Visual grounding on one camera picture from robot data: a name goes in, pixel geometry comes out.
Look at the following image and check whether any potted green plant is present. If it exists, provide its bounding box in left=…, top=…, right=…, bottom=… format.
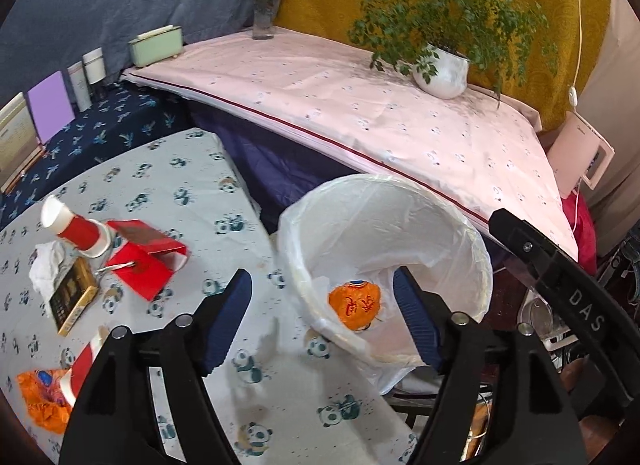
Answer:
left=315, top=0, right=561, bottom=108

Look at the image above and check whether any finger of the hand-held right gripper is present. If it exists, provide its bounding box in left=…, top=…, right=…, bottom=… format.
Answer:
left=489, top=208, right=568, bottom=291

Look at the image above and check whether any white plastic appliance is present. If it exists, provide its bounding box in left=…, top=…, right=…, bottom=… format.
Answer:
left=520, top=290, right=576, bottom=353

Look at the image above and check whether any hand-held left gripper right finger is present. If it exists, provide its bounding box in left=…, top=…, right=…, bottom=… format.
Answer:
left=392, top=266, right=588, bottom=465

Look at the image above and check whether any red paper cup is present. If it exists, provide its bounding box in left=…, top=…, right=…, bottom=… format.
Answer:
left=59, top=327, right=108, bottom=403
left=41, top=195, right=113, bottom=260

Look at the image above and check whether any red cloth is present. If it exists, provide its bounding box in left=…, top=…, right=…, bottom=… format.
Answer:
left=562, top=192, right=598, bottom=276

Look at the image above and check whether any yellow backdrop cloth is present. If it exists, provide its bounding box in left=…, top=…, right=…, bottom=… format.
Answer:
left=275, top=0, right=621, bottom=133

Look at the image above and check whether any dark purple cloth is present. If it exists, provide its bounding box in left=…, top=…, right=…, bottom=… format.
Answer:
left=187, top=100, right=381, bottom=236

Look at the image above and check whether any beige book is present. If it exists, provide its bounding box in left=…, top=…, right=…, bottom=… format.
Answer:
left=0, top=92, right=43, bottom=193

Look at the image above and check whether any pink cloth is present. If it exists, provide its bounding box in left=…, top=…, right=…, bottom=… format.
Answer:
left=120, top=27, right=581, bottom=266

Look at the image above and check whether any navy patterned cloth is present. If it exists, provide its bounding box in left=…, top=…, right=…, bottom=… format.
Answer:
left=0, top=80, right=193, bottom=230

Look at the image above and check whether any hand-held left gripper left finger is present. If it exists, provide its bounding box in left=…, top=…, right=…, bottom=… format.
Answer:
left=59, top=267, right=253, bottom=465

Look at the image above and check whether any white bottle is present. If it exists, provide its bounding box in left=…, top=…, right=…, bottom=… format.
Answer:
left=67, top=62, right=93, bottom=113

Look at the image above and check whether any white tissue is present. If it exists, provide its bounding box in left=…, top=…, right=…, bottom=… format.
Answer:
left=28, top=241, right=68, bottom=321

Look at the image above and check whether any white jar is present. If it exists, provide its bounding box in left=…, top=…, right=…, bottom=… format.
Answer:
left=82, top=47, right=107, bottom=86

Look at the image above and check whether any orange foil wrapper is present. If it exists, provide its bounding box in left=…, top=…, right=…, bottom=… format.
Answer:
left=327, top=281, right=385, bottom=333
left=16, top=367, right=76, bottom=435

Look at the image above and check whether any black and gold box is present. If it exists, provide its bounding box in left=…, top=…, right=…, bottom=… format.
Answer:
left=49, top=257, right=100, bottom=337

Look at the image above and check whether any white cable with switch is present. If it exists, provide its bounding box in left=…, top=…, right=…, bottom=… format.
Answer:
left=567, top=0, right=583, bottom=108

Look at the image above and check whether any panda print tablecloth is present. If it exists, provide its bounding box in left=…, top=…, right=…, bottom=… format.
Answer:
left=0, top=127, right=421, bottom=465

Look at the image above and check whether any pink appliance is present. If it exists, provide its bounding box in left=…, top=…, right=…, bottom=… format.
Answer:
left=547, top=111, right=616, bottom=198

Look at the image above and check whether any trash bin with white bag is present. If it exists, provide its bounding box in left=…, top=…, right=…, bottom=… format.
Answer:
left=276, top=174, right=495, bottom=398

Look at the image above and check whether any red paper box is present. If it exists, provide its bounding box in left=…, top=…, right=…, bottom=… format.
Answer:
left=97, top=219, right=190, bottom=302

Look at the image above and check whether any green tissue box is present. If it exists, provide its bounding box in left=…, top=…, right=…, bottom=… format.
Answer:
left=127, top=25, right=185, bottom=68

